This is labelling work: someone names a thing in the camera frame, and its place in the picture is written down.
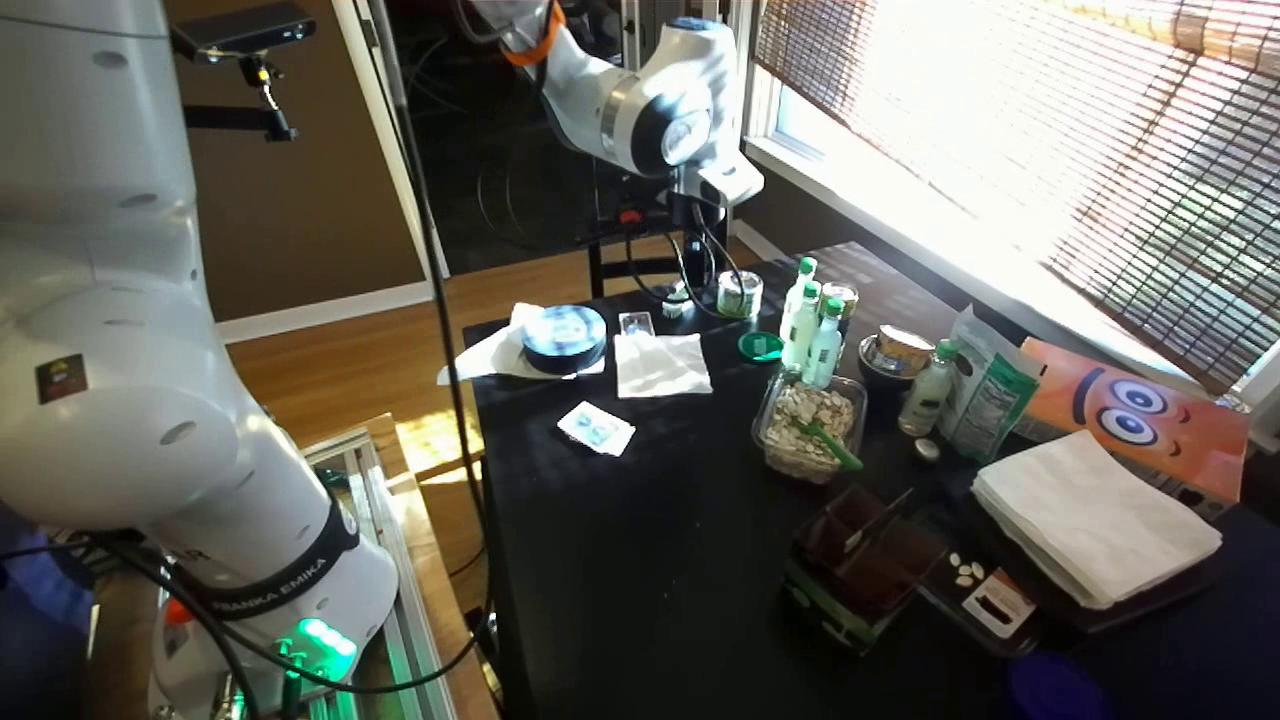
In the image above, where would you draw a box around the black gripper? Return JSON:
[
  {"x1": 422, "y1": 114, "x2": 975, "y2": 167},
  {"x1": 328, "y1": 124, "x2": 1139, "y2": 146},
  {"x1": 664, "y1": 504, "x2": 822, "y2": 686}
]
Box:
[{"x1": 667, "y1": 185, "x2": 737, "y2": 303}]

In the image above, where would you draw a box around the round tin with green label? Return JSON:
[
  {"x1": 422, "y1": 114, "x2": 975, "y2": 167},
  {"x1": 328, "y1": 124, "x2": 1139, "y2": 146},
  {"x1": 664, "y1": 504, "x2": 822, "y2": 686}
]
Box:
[{"x1": 715, "y1": 266, "x2": 767, "y2": 327}]

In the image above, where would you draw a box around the round tin with cream lid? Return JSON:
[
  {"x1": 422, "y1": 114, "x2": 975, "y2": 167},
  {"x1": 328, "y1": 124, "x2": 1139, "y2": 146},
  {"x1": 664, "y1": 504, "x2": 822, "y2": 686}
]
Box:
[{"x1": 857, "y1": 323, "x2": 939, "y2": 390}]

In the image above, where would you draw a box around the small dark glass jar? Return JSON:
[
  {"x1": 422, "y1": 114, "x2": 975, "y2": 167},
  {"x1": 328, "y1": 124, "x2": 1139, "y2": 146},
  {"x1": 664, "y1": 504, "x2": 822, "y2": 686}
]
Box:
[{"x1": 654, "y1": 278, "x2": 705, "y2": 331}]

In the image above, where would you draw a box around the white paper napkin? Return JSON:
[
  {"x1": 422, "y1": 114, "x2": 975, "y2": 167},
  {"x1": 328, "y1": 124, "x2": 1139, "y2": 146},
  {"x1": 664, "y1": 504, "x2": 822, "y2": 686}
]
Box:
[{"x1": 608, "y1": 327, "x2": 719, "y2": 404}]

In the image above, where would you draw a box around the tall green white bottle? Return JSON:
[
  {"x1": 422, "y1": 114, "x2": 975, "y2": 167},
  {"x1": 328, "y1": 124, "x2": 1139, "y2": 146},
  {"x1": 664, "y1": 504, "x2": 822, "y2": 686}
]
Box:
[{"x1": 776, "y1": 250, "x2": 822, "y2": 381}]

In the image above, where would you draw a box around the short green white bottle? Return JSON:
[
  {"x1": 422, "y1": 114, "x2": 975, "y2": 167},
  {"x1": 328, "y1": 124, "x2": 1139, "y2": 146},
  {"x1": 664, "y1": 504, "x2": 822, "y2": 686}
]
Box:
[{"x1": 799, "y1": 289, "x2": 853, "y2": 390}]

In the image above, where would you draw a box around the blue round plate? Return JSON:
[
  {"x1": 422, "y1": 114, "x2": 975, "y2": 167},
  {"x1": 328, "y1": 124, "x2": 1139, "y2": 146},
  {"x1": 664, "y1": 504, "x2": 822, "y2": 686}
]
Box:
[{"x1": 515, "y1": 298, "x2": 613, "y2": 377}]

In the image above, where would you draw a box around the clear container with white pieces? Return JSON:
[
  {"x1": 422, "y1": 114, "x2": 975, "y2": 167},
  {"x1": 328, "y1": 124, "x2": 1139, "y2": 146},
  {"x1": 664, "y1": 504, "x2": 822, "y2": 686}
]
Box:
[{"x1": 748, "y1": 367, "x2": 873, "y2": 486}]

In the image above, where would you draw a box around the small white paper packet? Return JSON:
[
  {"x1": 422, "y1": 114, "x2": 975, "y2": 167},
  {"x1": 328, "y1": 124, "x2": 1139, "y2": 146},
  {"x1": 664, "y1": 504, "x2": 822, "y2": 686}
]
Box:
[{"x1": 552, "y1": 394, "x2": 638, "y2": 465}]

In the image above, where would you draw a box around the white paper sheet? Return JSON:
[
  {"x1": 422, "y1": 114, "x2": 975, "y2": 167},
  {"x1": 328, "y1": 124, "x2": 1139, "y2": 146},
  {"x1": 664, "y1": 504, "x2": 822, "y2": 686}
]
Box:
[{"x1": 437, "y1": 298, "x2": 613, "y2": 390}]

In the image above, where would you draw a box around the small white green bottle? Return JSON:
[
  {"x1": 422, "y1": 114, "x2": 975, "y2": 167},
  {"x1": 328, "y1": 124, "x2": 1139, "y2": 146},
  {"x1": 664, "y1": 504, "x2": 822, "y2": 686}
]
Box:
[{"x1": 897, "y1": 336, "x2": 964, "y2": 445}]

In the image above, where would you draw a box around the green white pouch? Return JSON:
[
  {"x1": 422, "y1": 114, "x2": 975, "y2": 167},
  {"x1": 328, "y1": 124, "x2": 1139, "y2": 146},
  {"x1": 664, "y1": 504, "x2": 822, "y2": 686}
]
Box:
[{"x1": 935, "y1": 303, "x2": 1042, "y2": 467}]

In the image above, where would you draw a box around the brown window blind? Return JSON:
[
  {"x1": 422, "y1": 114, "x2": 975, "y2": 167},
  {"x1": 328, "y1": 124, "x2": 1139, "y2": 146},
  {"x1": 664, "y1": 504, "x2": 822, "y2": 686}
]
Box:
[{"x1": 751, "y1": 0, "x2": 1280, "y2": 394}]

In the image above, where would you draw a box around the black tray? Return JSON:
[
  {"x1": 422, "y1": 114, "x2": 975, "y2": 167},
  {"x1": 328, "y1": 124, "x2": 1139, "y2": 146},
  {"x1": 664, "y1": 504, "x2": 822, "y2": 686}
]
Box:
[{"x1": 915, "y1": 528, "x2": 1221, "y2": 659}]

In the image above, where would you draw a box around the white card with black slot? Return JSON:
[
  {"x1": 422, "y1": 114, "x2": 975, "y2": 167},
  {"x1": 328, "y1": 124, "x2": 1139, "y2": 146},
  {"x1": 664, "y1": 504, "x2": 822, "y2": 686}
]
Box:
[{"x1": 959, "y1": 568, "x2": 1041, "y2": 641}]

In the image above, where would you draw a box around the white folded towel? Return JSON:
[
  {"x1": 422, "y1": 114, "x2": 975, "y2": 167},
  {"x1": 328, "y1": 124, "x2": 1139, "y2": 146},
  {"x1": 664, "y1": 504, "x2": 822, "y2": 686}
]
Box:
[{"x1": 969, "y1": 423, "x2": 1228, "y2": 615}]

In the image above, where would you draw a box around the orange box with cartoon eyes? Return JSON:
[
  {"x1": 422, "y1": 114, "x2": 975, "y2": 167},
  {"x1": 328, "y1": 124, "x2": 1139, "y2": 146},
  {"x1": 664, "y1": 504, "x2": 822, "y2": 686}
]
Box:
[{"x1": 1014, "y1": 331, "x2": 1252, "y2": 508}]

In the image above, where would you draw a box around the blue round object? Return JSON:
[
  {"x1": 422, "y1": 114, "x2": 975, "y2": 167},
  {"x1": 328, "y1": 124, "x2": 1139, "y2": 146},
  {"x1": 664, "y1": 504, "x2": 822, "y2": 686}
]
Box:
[{"x1": 1003, "y1": 650, "x2": 1116, "y2": 720}]

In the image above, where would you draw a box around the metal frame rail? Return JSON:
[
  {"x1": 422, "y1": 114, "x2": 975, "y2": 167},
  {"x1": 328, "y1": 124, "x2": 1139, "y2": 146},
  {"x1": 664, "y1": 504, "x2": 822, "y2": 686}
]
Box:
[{"x1": 299, "y1": 418, "x2": 465, "y2": 720}]

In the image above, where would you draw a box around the black camera on stand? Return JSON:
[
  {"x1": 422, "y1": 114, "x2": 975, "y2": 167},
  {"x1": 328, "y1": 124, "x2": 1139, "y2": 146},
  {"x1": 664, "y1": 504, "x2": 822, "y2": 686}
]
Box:
[{"x1": 167, "y1": 3, "x2": 318, "y2": 143}]

